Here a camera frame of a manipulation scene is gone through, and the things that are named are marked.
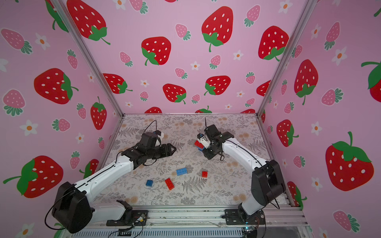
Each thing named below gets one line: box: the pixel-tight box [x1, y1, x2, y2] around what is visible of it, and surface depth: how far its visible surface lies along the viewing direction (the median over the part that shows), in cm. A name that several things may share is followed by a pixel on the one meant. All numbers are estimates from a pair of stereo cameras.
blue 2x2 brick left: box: [145, 179, 154, 187], surface depth 87 cm
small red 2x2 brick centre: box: [201, 171, 208, 179], surface depth 90 cm
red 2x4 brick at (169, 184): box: [164, 177, 175, 191], surface depth 86 cm
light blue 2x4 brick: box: [176, 167, 188, 177], surface depth 91 cm
